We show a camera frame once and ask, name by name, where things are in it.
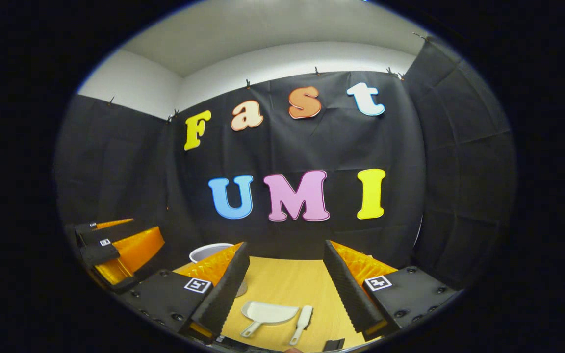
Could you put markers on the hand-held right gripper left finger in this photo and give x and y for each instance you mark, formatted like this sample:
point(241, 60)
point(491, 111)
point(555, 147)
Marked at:
point(223, 289)

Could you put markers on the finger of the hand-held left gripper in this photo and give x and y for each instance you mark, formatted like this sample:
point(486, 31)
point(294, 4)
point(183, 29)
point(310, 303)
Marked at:
point(113, 233)
point(98, 252)

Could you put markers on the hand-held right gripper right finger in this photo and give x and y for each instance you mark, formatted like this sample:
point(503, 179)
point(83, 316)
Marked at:
point(346, 289)

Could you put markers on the white garbage bin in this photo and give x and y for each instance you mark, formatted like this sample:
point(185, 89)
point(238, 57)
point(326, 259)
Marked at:
point(204, 252)

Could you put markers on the small grey broom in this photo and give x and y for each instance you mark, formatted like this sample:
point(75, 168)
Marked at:
point(303, 318)

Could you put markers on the grey dustpan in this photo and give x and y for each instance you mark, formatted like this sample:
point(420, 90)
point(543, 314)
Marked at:
point(270, 314)

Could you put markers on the wooden desktop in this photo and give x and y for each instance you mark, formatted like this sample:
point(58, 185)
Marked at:
point(292, 284)

